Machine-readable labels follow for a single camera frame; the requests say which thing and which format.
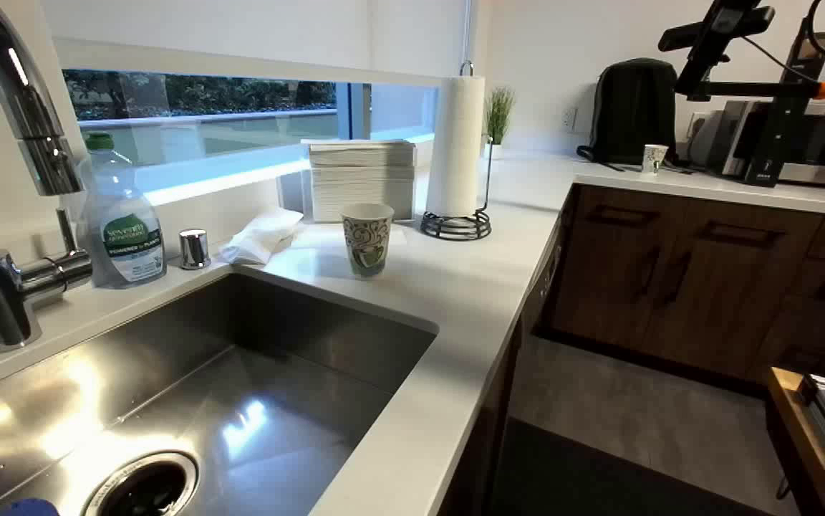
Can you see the small white cup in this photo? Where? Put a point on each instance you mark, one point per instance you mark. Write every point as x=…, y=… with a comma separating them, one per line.
x=653, y=160

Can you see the black sink drain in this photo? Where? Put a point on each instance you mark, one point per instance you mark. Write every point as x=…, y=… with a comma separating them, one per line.
x=144, y=489

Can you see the clear dish soap bottle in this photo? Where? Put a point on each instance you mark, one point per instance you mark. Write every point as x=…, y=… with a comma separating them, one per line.
x=126, y=240

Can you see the small chrome cylinder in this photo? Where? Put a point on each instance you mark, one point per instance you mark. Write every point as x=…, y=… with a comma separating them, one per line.
x=194, y=247

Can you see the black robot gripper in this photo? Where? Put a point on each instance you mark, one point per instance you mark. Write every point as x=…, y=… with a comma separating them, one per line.
x=732, y=18

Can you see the white window blind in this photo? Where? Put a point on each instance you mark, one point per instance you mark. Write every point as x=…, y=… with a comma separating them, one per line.
x=242, y=32

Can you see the small green plant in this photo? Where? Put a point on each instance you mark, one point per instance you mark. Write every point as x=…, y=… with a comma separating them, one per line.
x=499, y=115

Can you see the white folded cloth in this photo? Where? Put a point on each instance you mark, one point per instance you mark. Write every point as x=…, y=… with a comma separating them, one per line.
x=261, y=236

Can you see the patterned paper cup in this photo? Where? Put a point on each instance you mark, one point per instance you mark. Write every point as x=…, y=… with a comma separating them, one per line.
x=367, y=241

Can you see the black camera stand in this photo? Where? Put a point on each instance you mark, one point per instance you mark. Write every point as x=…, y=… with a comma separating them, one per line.
x=774, y=132

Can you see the stack of white napkins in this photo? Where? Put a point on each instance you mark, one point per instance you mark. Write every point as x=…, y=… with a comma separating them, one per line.
x=357, y=178

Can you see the stainless steel sink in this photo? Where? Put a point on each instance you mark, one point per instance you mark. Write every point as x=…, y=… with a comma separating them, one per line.
x=242, y=382

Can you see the dark sink counter cabinet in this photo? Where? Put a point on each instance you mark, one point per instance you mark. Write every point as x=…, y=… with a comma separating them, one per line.
x=489, y=431

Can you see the dark wooden cabinet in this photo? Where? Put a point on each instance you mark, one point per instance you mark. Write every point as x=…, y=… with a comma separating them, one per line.
x=718, y=287

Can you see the white paper towel roll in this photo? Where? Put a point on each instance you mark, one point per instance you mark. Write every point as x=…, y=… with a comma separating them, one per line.
x=456, y=145
x=456, y=234

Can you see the black backpack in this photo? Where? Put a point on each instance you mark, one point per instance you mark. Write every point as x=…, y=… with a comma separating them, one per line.
x=631, y=110

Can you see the black bar camera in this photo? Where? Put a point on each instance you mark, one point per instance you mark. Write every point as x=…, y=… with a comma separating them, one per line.
x=676, y=39

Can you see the kitchen window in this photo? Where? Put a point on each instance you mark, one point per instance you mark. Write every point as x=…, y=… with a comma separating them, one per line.
x=214, y=124

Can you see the light wooden table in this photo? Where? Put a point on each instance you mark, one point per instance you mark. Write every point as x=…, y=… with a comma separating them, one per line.
x=800, y=441

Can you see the small blue object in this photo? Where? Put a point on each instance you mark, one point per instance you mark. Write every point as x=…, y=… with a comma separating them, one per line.
x=29, y=509

